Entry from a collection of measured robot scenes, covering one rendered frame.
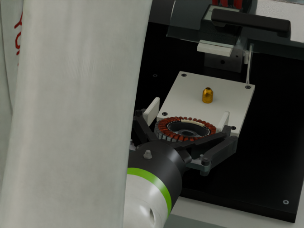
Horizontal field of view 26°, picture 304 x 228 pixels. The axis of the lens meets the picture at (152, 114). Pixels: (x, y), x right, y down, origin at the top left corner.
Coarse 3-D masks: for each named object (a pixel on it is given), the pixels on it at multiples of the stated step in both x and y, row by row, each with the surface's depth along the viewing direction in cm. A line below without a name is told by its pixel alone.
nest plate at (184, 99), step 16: (176, 80) 127; (192, 80) 127; (208, 80) 127; (224, 80) 127; (176, 96) 123; (192, 96) 123; (224, 96) 123; (240, 96) 123; (160, 112) 119; (176, 112) 119; (192, 112) 119; (208, 112) 119; (224, 112) 119; (240, 112) 119; (240, 128) 116
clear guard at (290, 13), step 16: (176, 0) 97; (192, 0) 97; (208, 0) 96; (224, 0) 96; (240, 0) 95; (256, 0) 95; (272, 0) 94; (288, 0) 94; (176, 16) 97; (192, 16) 96; (208, 16) 96; (272, 16) 94; (288, 16) 93; (176, 32) 97; (192, 32) 96; (208, 32) 96; (224, 32) 95; (240, 32) 94; (256, 32) 94; (272, 32) 93; (240, 48) 94; (256, 48) 94; (272, 48) 93; (288, 48) 93
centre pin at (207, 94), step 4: (208, 88) 120; (204, 92) 120; (208, 92) 120; (212, 92) 120; (204, 96) 120; (208, 96) 120; (212, 96) 121; (204, 100) 121; (208, 100) 121; (212, 100) 121
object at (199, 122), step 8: (160, 120) 112; (168, 120) 111; (176, 120) 113; (184, 120) 112; (192, 120) 113; (200, 120) 113; (160, 128) 108; (168, 128) 109; (176, 128) 112; (184, 128) 113; (192, 128) 113; (200, 128) 112; (208, 128) 111; (160, 136) 107; (168, 136) 106; (176, 136) 105; (184, 136) 106; (192, 136) 109; (200, 136) 107
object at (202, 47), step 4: (200, 44) 118; (204, 44) 118; (208, 44) 118; (200, 48) 118; (204, 48) 118; (208, 48) 118; (212, 48) 117; (216, 48) 117; (220, 48) 117; (224, 48) 117; (228, 48) 117; (232, 48) 118; (208, 52) 118; (212, 52) 118; (216, 52) 118; (220, 52) 117; (224, 52) 117; (228, 52) 117; (228, 56) 117
